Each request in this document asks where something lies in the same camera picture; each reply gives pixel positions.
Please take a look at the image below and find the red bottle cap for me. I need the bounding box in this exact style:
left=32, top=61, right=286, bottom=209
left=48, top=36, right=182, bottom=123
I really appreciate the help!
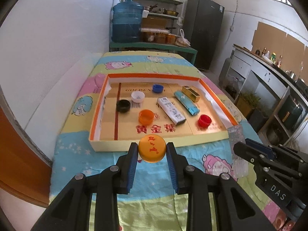
left=198, top=114, right=212, bottom=128

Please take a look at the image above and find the orange-rimmed cardboard tray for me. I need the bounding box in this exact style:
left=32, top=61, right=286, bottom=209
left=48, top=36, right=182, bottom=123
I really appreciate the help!
left=89, top=73, right=238, bottom=152

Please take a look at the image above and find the dark green refrigerator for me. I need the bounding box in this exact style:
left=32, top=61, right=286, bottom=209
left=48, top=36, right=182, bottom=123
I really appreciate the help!
left=183, top=0, right=224, bottom=70

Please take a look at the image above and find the white kitchen cabinet counter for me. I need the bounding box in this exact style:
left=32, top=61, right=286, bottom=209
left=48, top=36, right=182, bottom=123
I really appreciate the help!
left=219, top=45, right=307, bottom=149

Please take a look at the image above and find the white bottle cap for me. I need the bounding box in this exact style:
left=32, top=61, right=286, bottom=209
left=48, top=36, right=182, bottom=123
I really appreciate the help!
left=131, top=91, right=145, bottom=103

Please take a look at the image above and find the black bottle cap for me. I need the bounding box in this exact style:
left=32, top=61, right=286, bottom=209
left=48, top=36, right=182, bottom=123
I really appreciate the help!
left=116, top=99, right=131, bottom=113

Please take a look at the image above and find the potted green plant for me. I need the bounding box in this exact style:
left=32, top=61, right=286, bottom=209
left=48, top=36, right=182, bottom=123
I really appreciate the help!
left=236, top=92, right=260, bottom=118

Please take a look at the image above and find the orange bottle cap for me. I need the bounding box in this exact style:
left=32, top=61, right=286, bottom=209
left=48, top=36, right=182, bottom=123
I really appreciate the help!
left=138, top=109, right=155, bottom=126

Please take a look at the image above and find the brown cardboard box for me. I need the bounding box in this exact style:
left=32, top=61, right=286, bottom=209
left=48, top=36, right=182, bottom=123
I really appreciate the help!
left=141, top=17, right=167, bottom=29

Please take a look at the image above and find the white plastic bag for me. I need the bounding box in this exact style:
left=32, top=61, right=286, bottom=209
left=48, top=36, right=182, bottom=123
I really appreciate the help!
left=175, top=29, right=191, bottom=48

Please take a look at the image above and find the orange round cap with print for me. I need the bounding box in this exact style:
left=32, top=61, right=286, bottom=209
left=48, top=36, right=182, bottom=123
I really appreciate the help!
left=138, top=134, right=166, bottom=163

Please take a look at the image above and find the green bench table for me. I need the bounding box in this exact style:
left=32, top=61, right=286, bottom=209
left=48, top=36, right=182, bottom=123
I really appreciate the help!
left=109, top=41, right=197, bottom=65

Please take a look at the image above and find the orange wooden door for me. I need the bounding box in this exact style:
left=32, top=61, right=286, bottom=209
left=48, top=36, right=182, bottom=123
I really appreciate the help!
left=0, top=110, right=51, bottom=207

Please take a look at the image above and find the clear plastic packet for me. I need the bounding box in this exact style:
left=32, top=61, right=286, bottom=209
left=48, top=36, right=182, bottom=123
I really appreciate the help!
left=228, top=125, right=249, bottom=179

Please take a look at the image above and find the blue bottle cap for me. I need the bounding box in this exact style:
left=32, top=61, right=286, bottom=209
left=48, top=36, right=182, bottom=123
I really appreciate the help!
left=152, top=84, right=164, bottom=93

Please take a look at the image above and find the blue water jug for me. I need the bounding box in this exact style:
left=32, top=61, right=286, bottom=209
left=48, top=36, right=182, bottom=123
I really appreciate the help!
left=111, top=0, right=144, bottom=43

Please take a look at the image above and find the teal lighter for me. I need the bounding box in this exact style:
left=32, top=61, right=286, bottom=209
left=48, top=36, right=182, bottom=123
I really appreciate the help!
left=174, top=90, right=200, bottom=116

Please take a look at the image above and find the gold rectangular box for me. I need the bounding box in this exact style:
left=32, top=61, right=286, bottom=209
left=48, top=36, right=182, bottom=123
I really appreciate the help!
left=182, top=85, right=200, bottom=103

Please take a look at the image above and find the white Hello Kitty box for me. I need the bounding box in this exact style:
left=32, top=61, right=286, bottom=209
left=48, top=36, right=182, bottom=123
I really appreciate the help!
left=157, top=97, right=186, bottom=126

